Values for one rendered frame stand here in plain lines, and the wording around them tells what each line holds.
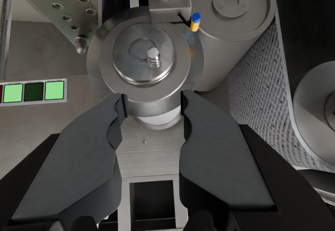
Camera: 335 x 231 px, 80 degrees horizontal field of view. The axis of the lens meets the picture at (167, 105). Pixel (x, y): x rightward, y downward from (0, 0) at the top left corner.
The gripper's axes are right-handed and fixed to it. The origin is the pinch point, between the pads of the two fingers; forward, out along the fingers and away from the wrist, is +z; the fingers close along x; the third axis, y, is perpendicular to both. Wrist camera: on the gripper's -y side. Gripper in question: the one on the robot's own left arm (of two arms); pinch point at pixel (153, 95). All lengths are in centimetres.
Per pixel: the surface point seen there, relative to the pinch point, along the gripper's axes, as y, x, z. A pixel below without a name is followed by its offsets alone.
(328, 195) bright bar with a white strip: 20.0, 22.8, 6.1
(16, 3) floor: 1, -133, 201
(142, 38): -0.8, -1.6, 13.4
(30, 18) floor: 16, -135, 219
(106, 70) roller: 2.7, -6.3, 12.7
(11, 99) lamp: 20, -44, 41
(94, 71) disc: 2.8, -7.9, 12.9
